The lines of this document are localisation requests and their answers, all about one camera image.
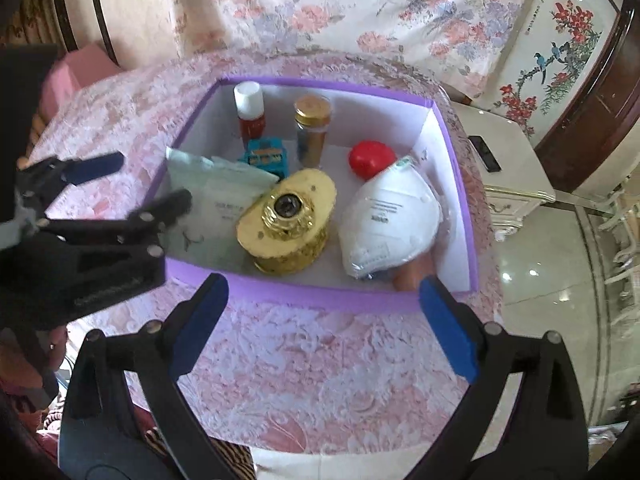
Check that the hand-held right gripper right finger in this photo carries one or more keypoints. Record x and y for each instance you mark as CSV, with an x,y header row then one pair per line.
x,y
445,330

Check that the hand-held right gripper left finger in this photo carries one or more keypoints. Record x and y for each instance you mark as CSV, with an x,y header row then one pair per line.
x,y
200,320

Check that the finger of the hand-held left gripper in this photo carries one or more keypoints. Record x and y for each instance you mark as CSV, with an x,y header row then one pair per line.
x,y
95,170
160,210

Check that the mint green tissue packet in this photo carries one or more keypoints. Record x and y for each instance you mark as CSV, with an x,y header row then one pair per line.
x,y
215,195

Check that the pink plastic bottle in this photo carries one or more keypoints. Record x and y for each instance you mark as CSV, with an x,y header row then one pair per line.
x,y
415,275

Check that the purple cardboard box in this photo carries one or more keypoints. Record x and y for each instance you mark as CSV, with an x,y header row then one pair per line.
x,y
300,300

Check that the small teal box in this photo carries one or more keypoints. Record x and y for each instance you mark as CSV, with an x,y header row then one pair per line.
x,y
265,157

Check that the white face mask pack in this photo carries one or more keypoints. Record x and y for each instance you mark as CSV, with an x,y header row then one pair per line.
x,y
390,220

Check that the ornate gold box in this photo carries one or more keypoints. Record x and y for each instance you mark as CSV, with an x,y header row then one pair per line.
x,y
285,220

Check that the white-capped red bottle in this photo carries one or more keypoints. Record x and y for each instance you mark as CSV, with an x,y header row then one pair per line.
x,y
250,115

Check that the gold-lidded glass jar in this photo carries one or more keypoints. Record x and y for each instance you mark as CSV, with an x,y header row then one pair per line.
x,y
312,130

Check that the red round container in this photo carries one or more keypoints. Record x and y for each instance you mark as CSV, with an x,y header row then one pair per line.
x,y
371,160

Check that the person's left hand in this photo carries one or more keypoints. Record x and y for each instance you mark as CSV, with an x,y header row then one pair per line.
x,y
57,352

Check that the pink stool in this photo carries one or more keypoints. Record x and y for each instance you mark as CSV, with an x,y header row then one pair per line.
x,y
85,72

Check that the striped brown cloth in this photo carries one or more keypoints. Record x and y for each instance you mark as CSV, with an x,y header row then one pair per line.
x,y
210,460

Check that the white ornate nightstand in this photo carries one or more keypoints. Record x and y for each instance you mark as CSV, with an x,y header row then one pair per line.
x,y
515,185

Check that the brown patterned curtain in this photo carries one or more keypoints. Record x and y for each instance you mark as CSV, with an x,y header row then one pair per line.
x,y
30,10

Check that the black remote control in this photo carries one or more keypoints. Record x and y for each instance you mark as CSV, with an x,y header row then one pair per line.
x,y
484,154

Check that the white ornate furniture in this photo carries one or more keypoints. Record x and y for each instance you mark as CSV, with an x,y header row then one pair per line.
x,y
622,230

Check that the floral bedspread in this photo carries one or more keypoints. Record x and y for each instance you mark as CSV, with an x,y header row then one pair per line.
x,y
350,10

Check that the bird and flower painted panel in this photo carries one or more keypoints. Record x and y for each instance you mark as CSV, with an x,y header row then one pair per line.
x,y
565,60

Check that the dark wooden headboard frame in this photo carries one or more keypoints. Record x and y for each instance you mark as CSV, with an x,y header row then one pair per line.
x,y
102,20

